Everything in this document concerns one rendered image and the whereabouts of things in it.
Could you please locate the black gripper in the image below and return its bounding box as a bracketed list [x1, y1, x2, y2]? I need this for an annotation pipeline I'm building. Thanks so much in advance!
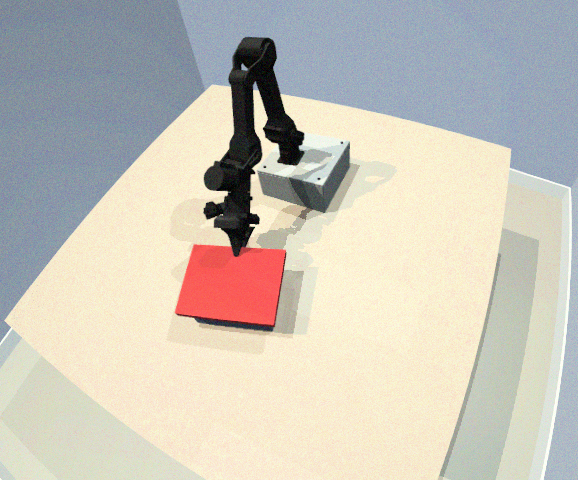
[213, 192, 260, 257]

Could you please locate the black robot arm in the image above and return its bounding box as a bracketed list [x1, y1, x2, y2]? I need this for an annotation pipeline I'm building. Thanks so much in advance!
[203, 37, 305, 193]

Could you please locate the red box lid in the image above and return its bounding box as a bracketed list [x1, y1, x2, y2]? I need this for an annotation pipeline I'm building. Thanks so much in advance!
[175, 244, 287, 327]

